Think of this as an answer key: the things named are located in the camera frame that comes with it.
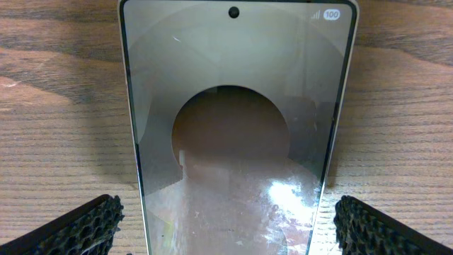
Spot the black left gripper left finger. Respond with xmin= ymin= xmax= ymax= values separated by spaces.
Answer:
xmin=1 ymin=194 xmax=124 ymax=255

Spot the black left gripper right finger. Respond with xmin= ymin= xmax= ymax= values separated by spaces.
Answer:
xmin=333 ymin=195 xmax=452 ymax=255

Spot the Galaxy S25 Ultra smartphone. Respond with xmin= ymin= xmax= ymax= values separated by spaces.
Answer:
xmin=118 ymin=0 xmax=360 ymax=255

